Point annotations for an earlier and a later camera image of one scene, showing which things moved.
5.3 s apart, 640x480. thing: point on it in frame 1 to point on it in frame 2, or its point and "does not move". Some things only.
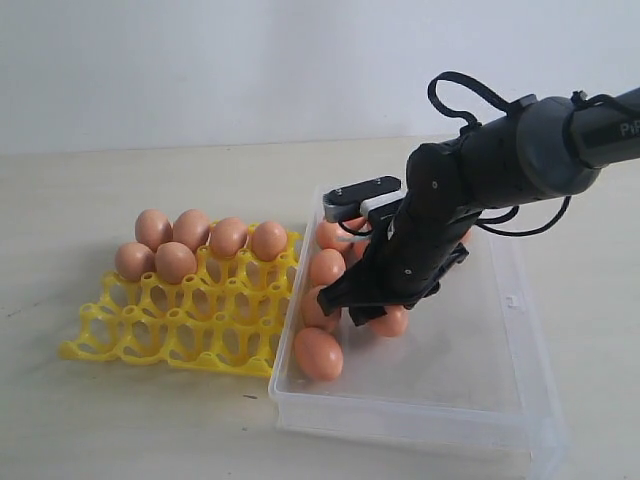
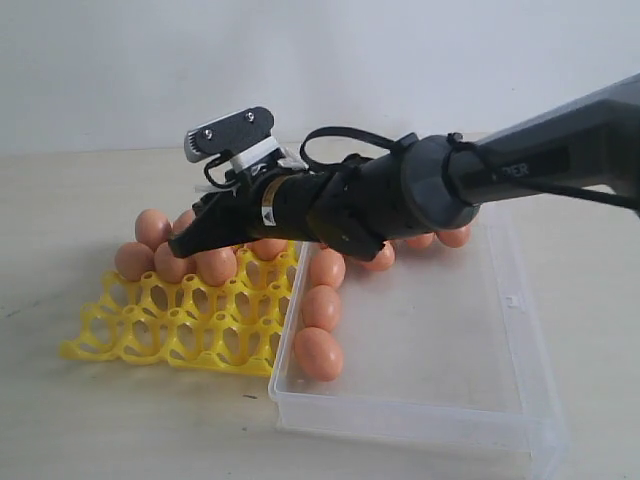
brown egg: [269, 241] does not move
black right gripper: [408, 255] to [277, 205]
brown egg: [133, 259] does not move
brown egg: [326, 266] does not move
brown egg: [313, 315] does not move
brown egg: [393, 322] to [217, 266]
